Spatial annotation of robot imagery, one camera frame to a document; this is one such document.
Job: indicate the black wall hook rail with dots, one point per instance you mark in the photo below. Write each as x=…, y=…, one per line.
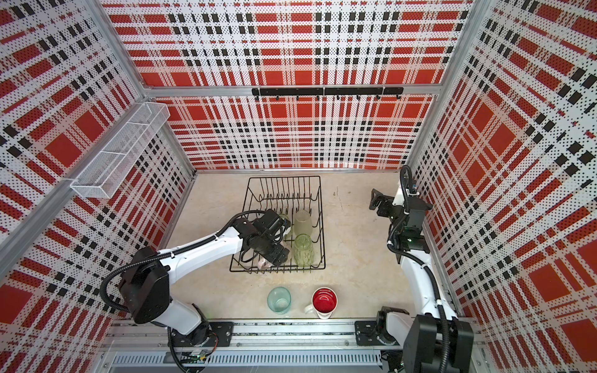
x=328, y=91

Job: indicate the green ribbed glass cup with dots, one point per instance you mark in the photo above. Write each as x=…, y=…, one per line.
x=287, y=225

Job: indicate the pale green frosted glass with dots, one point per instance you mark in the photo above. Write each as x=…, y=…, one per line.
x=302, y=223

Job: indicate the teal glass cup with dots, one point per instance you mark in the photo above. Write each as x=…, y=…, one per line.
x=279, y=300

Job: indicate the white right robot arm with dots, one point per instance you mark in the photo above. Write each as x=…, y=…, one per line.
x=433, y=340

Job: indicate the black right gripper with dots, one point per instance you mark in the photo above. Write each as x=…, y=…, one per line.
x=381, y=197

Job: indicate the red interior white mug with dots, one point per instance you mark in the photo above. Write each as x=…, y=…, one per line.
x=324, y=302

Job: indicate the clear green glass tumbler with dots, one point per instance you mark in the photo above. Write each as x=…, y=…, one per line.
x=303, y=251

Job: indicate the black wire dish rack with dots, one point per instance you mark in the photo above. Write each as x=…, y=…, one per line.
x=285, y=195

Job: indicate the lavender ceramic mug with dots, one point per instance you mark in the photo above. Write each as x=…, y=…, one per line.
x=264, y=264

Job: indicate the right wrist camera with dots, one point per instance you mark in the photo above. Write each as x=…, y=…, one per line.
x=403, y=191

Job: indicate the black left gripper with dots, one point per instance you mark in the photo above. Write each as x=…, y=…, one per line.
x=275, y=257

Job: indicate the white wire wall basket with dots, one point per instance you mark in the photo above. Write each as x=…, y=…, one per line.
x=106, y=172

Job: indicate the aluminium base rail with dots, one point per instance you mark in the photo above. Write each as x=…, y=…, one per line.
x=286, y=345

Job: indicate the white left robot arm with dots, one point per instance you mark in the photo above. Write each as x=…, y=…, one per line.
x=146, y=282

